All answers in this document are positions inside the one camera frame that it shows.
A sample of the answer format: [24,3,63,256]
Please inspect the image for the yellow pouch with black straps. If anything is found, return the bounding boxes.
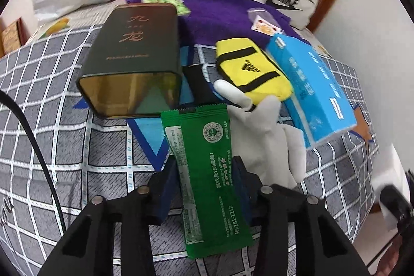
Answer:
[215,38,294,102]

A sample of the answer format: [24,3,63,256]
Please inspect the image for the black cable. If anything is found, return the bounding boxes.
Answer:
[0,90,65,241]

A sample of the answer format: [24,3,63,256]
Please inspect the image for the dark green tin box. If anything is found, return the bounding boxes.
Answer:
[76,3,183,119]

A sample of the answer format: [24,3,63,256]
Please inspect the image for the wooden furniture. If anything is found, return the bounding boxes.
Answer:
[0,18,25,57]

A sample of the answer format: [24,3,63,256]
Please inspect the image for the blue tissue pack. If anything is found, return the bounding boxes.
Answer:
[265,33,358,147]

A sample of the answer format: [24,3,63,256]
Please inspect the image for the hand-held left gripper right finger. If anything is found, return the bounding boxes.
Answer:
[233,156,369,276]

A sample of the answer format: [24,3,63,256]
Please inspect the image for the green sachet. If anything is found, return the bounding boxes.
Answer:
[160,102,253,260]

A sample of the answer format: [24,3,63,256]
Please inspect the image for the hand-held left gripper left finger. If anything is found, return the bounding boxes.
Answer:
[39,155,183,276]

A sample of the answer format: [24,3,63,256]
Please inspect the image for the purple towel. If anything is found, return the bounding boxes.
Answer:
[124,0,292,49]

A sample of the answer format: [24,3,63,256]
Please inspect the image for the white glove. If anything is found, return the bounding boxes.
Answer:
[213,78,306,189]

